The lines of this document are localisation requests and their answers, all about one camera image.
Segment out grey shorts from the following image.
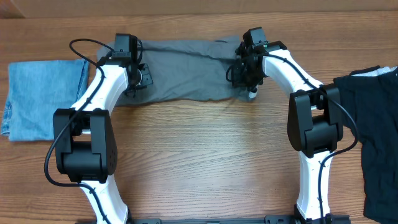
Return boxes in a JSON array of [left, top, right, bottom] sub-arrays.
[[116, 35, 256, 106]]

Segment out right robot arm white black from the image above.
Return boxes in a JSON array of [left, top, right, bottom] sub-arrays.
[[226, 41, 349, 223]]

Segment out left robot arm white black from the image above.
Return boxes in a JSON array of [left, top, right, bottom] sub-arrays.
[[53, 57, 153, 223]]

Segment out folded blue denim garment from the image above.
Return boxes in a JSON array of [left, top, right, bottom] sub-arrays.
[[1, 59, 89, 141]]

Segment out black garment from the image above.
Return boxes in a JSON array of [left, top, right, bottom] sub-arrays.
[[334, 66, 397, 223]]

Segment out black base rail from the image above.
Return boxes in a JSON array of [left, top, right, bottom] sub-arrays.
[[127, 215, 351, 224]]

